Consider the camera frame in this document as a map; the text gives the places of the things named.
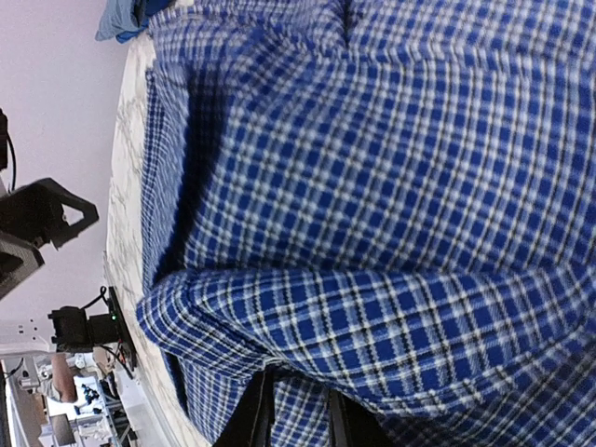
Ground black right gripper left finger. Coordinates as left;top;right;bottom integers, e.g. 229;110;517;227
213;368;275;447

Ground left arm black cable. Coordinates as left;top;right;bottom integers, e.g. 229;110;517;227
0;109;18;192

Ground folded bright blue garment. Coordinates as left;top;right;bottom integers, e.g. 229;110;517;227
115;0;175;44

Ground aluminium front rail frame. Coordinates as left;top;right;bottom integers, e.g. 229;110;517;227
105;264;208;446

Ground blue plaid button shirt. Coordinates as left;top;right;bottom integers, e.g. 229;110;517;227
137;1;595;446

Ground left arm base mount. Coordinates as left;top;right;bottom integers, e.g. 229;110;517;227
47;286;138;376

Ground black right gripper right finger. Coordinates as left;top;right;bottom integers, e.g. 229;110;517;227
329;390;393;447

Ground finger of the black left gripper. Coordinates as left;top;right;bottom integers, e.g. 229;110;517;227
1;233;45;299
1;178;99;250

